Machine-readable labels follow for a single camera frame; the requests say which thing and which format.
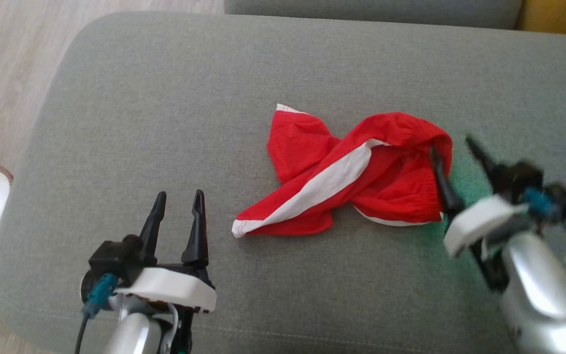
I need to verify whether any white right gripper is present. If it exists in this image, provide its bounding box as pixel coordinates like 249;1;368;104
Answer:
429;136;528;258

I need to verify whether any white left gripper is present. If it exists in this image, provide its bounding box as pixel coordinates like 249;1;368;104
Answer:
115;189;218;313

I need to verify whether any red shorts white stripe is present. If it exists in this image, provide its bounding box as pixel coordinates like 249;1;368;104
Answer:
231;103;454;239

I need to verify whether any grey and yellow sofa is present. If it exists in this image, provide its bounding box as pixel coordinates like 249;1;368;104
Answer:
0;11;566;354

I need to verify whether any yellow sofa backrest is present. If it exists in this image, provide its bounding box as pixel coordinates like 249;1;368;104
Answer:
515;0;566;37

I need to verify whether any grey sofa seat cushion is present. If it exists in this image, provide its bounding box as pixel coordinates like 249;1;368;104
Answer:
223;0;524;30

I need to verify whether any black cable blue plug right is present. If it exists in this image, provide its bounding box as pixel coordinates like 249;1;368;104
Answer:
526;187;566;256

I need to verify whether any black cable blue plug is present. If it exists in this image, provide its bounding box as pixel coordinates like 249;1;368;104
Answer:
74;273;117;354
526;187;566;256

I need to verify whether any black cable blue plug left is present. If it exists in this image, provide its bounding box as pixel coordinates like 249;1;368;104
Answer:
74;273;117;354

